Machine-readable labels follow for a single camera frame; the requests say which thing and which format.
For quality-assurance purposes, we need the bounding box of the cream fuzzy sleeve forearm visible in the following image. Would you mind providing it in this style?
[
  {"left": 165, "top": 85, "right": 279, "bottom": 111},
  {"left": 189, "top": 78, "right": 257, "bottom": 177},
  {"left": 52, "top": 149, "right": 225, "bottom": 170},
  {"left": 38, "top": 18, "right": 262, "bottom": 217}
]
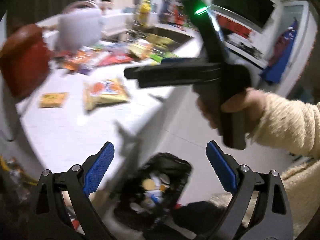
[{"left": 249, "top": 93, "right": 319, "bottom": 159}]

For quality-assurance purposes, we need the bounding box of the black trash bin with bag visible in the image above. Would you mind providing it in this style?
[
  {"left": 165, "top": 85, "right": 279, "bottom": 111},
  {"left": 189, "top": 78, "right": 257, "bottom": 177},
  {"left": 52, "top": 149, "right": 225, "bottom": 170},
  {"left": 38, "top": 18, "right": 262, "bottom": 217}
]
[{"left": 114, "top": 153, "right": 193, "bottom": 231}]

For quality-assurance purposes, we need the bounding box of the person's right hand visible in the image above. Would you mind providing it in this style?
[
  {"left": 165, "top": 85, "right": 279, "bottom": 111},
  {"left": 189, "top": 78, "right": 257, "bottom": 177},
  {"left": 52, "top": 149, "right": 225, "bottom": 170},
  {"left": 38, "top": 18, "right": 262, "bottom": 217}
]
[{"left": 197, "top": 88, "right": 266, "bottom": 133}]

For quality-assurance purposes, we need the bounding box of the red snack wrapper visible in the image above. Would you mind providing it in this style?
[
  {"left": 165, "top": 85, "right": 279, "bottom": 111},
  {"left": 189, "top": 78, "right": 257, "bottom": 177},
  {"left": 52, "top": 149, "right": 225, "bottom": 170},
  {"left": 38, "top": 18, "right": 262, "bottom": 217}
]
[{"left": 99, "top": 54, "right": 133, "bottom": 67}]

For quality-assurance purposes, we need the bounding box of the yellow dish soap bottle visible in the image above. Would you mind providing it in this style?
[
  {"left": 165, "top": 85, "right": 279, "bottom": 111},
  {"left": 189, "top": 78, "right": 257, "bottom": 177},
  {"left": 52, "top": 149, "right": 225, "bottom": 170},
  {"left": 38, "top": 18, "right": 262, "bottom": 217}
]
[{"left": 138, "top": 0, "right": 152, "bottom": 27}]

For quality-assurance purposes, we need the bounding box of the orange white snack bag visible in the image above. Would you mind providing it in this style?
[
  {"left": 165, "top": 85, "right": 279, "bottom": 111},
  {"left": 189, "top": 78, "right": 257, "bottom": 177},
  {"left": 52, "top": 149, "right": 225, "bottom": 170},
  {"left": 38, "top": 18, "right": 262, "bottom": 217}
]
[{"left": 83, "top": 78, "right": 129, "bottom": 111}]

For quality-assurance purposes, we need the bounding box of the black microwave oven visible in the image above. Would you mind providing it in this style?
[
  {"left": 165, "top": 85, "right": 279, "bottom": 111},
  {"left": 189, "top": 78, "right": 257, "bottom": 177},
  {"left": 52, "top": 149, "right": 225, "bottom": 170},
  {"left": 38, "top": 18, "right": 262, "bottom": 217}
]
[{"left": 212, "top": 0, "right": 274, "bottom": 28}]

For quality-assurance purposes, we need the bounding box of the orange snack wrapper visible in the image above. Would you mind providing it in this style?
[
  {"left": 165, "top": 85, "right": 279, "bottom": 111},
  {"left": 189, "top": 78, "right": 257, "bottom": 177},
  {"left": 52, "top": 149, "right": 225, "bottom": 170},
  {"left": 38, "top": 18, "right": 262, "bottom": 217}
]
[{"left": 62, "top": 50, "right": 88, "bottom": 72}]

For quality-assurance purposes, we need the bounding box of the white rice cooker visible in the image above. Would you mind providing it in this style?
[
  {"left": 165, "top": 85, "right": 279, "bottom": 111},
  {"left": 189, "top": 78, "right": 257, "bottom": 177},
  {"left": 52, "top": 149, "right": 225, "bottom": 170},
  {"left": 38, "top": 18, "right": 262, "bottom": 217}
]
[{"left": 56, "top": 0, "right": 103, "bottom": 52}]

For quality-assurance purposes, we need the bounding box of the small yellow snack packet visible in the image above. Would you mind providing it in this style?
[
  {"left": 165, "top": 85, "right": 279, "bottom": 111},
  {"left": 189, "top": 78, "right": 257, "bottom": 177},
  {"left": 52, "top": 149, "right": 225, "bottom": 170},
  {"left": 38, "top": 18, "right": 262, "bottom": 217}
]
[{"left": 39, "top": 93, "right": 68, "bottom": 108}]

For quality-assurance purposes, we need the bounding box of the red clay slow cooker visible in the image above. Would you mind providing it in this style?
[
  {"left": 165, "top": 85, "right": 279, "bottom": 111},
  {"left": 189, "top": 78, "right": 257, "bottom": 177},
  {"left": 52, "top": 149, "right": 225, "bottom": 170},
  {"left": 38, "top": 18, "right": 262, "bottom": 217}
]
[{"left": 1, "top": 24, "right": 51, "bottom": 100}]

